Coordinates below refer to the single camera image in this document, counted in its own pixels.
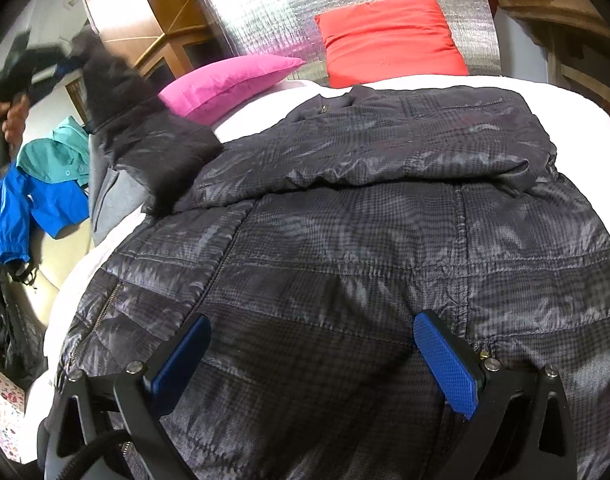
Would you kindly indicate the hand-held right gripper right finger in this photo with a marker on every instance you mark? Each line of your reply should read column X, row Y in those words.
column 445, row 365

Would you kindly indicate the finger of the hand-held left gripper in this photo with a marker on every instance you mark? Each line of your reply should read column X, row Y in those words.
column 65, row 67

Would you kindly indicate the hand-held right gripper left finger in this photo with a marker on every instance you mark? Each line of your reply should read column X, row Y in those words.
column 180, row 362

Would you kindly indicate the dark quilted jacket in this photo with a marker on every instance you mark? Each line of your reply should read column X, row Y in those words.
column 335, row 240

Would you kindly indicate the person's left hand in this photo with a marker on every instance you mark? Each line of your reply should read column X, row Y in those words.
column 14, row 122

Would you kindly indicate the wooden wardrobe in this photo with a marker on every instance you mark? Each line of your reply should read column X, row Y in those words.
column 125, row 5

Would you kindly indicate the teal shirt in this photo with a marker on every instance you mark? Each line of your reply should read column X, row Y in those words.
column 50, row 160

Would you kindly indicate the blue jacket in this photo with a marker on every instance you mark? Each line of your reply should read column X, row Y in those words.
column 15, row 200

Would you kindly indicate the grey cloth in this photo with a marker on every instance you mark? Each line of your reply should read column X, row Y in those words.
column 115, row 200

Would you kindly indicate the pink pillow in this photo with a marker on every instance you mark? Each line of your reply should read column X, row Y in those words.
column 220, row 85

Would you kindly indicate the dark bag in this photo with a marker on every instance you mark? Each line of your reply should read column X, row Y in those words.
column 10, row 320

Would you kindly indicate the floral box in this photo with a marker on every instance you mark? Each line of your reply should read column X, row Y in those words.
column 2, row 410

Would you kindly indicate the silver foil mat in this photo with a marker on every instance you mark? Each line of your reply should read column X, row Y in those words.
column 265, row 15

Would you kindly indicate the white bedspread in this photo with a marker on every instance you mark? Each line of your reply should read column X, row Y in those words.
column 560, row 105

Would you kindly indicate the red pillow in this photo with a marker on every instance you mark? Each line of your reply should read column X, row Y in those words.
column 390, row 40

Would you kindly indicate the wooden shelf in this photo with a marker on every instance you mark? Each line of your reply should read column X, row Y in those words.
column 575, row 40

